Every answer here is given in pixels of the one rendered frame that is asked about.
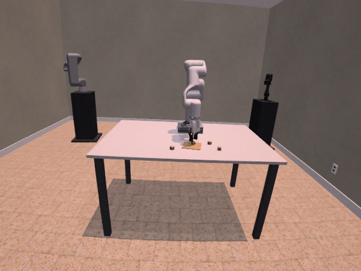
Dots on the orange flat mat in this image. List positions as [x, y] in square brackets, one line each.
[188, 145]

